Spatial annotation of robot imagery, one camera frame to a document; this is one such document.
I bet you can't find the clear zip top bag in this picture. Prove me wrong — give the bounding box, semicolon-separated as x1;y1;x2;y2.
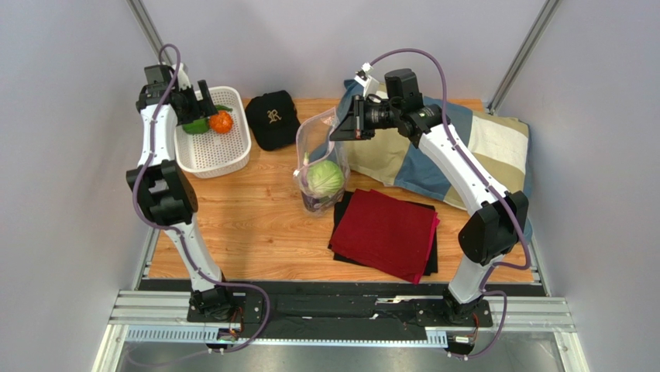
294;108;350;215

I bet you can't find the green toy bell pepper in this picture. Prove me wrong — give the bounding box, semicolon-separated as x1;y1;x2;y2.
181;118;210;135

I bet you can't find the white plastic basket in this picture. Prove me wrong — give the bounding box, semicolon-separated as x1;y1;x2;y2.
175;86;252;178

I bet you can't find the corner aluminium post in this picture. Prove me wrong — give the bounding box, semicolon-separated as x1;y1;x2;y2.
126;0;187;98
486;0;562;115

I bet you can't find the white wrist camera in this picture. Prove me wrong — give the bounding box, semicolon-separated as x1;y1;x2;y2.
177;63;193;91
354;63;380;97

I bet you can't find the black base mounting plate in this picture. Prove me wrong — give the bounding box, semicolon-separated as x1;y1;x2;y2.
187;281;493;341

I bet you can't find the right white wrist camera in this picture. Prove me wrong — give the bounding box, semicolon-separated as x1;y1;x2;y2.
354;63;380;97

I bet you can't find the green toy chili pepper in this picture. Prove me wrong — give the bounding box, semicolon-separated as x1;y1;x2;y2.
215;105;233;112

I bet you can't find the black folded cloth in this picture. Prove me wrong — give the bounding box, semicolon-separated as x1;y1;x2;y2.
332;191;438;276

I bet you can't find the left corner aluminium post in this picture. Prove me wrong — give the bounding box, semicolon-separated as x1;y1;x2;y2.
126;0;187;98

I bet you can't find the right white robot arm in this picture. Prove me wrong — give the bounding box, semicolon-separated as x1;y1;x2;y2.
329;63;528;324

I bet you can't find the red folded cloth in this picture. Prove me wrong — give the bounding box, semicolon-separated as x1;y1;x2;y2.
329;189;439;284

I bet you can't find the right corner aluminium post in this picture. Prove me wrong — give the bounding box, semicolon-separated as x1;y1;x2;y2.
486;0;562;115

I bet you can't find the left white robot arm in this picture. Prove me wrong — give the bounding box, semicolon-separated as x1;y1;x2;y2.
125;64;236;322

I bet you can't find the checked blue beige pillow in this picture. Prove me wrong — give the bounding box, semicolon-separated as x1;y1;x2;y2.
341;103;531;209

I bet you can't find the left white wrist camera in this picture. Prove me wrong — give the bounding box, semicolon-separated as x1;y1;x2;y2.
177;63;193;91

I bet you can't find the purple toy eggplant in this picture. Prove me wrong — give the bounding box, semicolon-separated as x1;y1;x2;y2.
300;153;330;211

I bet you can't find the green toy cabbage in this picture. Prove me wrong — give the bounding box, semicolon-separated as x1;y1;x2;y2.
306;160;345;198

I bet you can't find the aluminium frame rail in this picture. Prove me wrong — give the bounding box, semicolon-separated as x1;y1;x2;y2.
93;291;589;371

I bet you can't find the black baseball cap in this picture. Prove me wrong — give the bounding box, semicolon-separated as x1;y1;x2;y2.
245;90;301;151

